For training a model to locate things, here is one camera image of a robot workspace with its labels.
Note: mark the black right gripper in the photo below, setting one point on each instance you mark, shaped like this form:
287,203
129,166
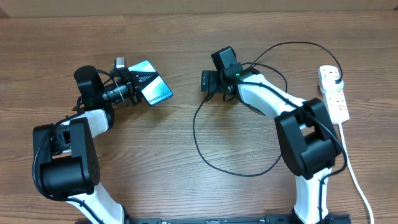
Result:
211,83

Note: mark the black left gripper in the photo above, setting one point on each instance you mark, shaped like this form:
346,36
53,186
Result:
132,79

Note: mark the Samsung Galaxy smartphone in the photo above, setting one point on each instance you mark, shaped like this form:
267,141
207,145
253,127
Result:
156,91

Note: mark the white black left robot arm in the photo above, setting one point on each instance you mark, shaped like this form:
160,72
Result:
65,167

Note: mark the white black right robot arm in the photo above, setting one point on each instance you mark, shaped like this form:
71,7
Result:
307,139

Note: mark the white charger plug adapter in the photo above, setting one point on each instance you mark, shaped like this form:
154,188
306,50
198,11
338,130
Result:
330,85

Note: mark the white power strip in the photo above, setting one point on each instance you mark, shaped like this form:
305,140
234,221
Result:
335,102

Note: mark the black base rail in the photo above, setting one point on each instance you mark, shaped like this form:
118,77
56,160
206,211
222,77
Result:
268,219

